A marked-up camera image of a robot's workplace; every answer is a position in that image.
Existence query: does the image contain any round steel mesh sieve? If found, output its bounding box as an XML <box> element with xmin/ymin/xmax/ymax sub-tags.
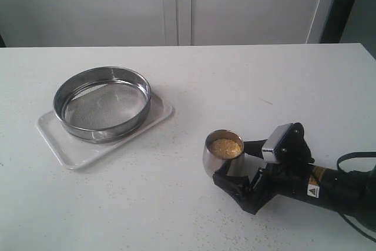
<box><xmin>53</xmin><ymin>66</ymin><xmax>152</xmax><ymax>143</ymax></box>

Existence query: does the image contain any stainless steel cup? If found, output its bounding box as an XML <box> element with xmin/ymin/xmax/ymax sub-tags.
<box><xmin>203</xmin><ymin>129</ymin><xmax>244</xmax><ymax>178</ymax></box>

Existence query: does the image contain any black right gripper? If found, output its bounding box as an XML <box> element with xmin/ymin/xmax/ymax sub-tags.
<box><xmin>213</xmin><ymin>122</ymin><xmax>315</xmax><ymax>213</ymax></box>

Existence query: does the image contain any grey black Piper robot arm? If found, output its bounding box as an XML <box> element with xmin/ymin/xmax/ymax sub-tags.
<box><xmin>213</xmin><ymin>122</ymin><xmax>375</xmax><ymax>230</ymax></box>

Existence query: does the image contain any white cabinet with doors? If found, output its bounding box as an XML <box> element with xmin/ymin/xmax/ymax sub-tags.
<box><xmin>1</xmin><ymin>0</ymin><xmax>333</xmax><ymax>47</ymax></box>

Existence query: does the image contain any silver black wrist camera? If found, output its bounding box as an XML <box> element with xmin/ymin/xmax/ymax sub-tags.
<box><xmin>261</xmin><ymin>123</ymin><xmax>293</xmax><ymax>163</ymax></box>

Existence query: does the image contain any white rectangular plastic tray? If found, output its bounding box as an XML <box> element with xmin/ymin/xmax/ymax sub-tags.
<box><xmin>36</xmin><ymin>93</ymin><xmax>174</xmax><ymax>170</ymax></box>

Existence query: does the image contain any yellow grain pile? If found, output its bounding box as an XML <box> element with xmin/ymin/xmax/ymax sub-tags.
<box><xmin>209</xmin><ymin>139</ymin><xmax>242</xmax><ymax>159</ymax></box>

